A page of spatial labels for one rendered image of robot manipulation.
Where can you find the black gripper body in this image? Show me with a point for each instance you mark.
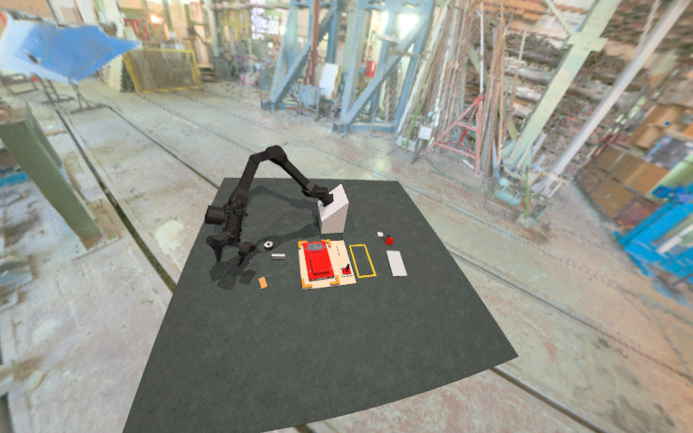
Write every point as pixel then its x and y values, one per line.
pixel 244 247

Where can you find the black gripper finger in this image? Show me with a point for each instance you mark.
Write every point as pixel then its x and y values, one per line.
pixel 241 257
pixel 217 251

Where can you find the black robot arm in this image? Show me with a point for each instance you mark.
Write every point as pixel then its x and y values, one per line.
pixel 239 197

